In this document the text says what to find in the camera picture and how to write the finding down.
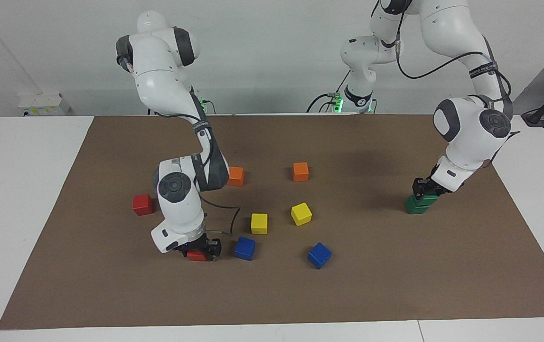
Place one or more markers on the brown table mat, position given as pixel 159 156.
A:
pixel 272 294

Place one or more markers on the orange cube block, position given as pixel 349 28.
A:
pixel 237 176
pixel 300 172

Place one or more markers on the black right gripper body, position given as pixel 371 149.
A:
pixel 193 244

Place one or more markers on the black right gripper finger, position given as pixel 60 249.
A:
pixel 214 249

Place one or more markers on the red cube block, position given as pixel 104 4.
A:
pixel 197 256
pixel 143 205

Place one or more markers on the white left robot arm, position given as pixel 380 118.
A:
pixel 466 137

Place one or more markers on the yellow cube block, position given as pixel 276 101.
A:
pixel 259 223
pixel 301 214

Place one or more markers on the green cube block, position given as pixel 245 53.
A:
pixel 425 200
pixel 413 209

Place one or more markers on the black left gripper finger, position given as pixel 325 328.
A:
pixel 417 186
pixel 438 194

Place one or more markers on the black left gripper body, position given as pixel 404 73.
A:
pixel 434 186

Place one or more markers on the blue cube block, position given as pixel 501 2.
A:
pixel 319 256
pixel 245 248

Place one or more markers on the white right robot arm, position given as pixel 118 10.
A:
pixel 158 80

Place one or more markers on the white power box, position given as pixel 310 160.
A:
pixel 44 104

